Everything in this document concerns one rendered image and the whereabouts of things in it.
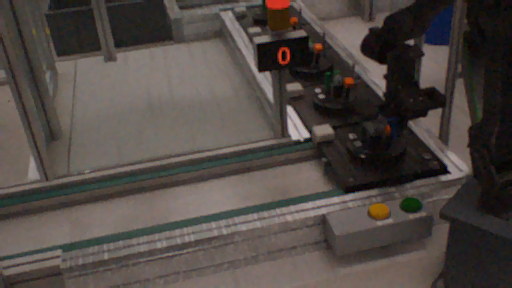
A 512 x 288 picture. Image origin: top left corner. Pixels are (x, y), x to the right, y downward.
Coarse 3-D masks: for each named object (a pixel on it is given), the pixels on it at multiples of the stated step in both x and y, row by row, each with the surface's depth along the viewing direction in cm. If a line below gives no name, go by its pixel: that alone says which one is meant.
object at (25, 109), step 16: (0, 16) 115; (0, 32) 117; (0, 48) 118; (16, 64) 120; (16, 80) 122; (16, 96) 124; (32, 112) 126; (32, 128) 128; (32, 144) 130; (48, 160) 134; (48, 176) 135
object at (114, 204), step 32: (160, 160) 141; (192, 160) 141; (224, 160) 141; (256, 160) 141; (288, 160) 144; (320, 160) 144; (96, 192) 135; (128, 192) 137; (160, 192) 137; (192, 192) 136; (224, 192) 135; (256, 192) 134; (288, 192) 133; (320, 192) 127; (96, 224) 128; (128, 224) 127; (160, 224) 122; (192, 224) 121
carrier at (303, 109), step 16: (352, 64) 156; (336, 80) 153; (288, 96) 162; (304, 96) 162; (320, 96) 153; (336, 96) 155; (352, 96) 155; (368, 96) 159; (304, 112) 154; (320, 112) 153; (336, 112) 152; (352, 112) 152; (336, 128) 147
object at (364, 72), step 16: (304, 16) 220; (320, 32) 205; (336, 48) 192; (368, 80) 170; (288, 112) 157; (288, 128) 149; (304, 128) 149; (416, 128) 145; (432, 144) 139; (448, 160) 132
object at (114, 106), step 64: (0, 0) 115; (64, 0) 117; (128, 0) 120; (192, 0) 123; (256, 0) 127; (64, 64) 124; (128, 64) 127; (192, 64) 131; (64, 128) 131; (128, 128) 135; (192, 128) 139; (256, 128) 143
